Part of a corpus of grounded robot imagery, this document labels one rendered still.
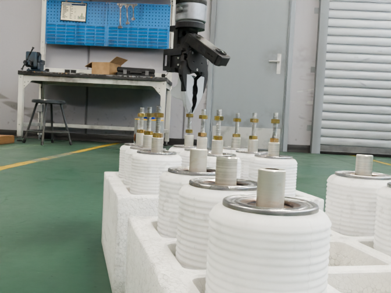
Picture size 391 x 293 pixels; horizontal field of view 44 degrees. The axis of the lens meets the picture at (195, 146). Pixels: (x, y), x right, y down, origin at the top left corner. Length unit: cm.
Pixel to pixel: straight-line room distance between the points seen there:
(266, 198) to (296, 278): 6
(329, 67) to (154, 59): 209
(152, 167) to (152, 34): 511
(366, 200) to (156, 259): 30
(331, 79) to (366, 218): 541
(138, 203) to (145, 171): 7
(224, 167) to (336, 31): 568
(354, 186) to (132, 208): 38
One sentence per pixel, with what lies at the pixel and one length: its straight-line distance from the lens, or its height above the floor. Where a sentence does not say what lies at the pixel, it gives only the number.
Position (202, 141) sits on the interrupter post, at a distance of 105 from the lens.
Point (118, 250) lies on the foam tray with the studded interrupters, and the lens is 87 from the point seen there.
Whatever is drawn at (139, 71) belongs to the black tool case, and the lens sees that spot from 546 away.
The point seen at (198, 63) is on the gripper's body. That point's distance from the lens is 117.
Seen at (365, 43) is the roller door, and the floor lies 132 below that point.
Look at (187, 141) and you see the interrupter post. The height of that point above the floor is 27.
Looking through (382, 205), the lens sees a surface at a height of 23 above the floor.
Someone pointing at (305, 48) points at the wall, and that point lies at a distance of 610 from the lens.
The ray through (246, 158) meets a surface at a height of 24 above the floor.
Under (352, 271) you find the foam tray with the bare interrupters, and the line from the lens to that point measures 51.
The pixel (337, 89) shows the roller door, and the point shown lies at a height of 78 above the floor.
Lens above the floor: 32
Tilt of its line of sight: 3 degrees down
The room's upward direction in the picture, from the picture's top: 3 degrees clockwise
